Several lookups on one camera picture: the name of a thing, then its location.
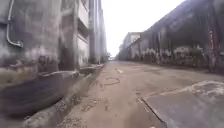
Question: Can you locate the pale building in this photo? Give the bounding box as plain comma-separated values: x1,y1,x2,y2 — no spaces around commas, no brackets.
117,31,143,62

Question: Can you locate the brown dirt road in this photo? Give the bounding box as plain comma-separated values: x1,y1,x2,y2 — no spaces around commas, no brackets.
55,60,224,128

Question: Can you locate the grey stained concrete building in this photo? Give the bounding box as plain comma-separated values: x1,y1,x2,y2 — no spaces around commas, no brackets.
0,0,109,88

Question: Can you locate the concrete drain channel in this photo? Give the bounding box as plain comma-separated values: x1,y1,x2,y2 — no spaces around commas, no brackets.
0,63,106,128

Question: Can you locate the grey concrete slab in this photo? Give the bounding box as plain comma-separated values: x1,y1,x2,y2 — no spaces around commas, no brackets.
137,79,224,128

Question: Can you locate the long stained grey wall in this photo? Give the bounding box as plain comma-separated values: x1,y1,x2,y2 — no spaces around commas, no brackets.
128,0,224,75

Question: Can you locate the grey wall pipe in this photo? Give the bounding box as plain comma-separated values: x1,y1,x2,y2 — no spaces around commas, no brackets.
5,0,25,49

